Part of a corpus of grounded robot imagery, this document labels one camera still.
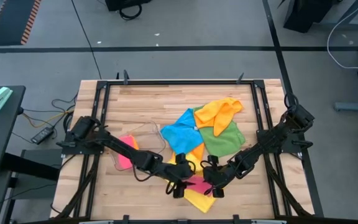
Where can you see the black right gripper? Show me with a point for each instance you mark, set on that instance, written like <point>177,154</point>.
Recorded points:
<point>217,175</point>

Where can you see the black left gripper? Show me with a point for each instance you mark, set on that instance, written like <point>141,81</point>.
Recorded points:
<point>179,172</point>

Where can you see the yellow microfiber towel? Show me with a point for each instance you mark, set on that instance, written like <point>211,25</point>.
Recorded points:
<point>202,202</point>

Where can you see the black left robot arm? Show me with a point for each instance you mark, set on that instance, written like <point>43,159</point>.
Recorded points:
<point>120,147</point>

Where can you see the green microfiber towel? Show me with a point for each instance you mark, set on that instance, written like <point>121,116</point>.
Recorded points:
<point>225,143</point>

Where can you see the blue microfiber towel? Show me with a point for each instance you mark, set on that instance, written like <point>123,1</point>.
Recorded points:
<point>182,135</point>

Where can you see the clear plastic bin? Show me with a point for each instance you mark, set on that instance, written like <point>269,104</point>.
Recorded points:
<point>148,130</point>

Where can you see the black power adapter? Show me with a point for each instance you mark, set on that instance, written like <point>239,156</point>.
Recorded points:
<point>42,135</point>

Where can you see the grey desk foot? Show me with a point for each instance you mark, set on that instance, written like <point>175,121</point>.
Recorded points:
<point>356,107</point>

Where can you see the black equipment box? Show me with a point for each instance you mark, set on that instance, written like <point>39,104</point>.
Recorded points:
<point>126,3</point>

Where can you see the black cabinet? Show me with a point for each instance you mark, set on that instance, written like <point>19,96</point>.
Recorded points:
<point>303,15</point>

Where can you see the black orange-edged floor mat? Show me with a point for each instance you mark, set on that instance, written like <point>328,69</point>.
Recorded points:
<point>11,21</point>

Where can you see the black frame post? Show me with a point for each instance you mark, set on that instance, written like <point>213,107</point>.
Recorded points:
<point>236,217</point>
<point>240,78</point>
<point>126,77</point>
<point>125,217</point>

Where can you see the black aluminium table frame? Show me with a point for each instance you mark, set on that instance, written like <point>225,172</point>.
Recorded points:
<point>179,82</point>

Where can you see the grey desk frame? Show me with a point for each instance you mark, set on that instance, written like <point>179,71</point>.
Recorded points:
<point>353,25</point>

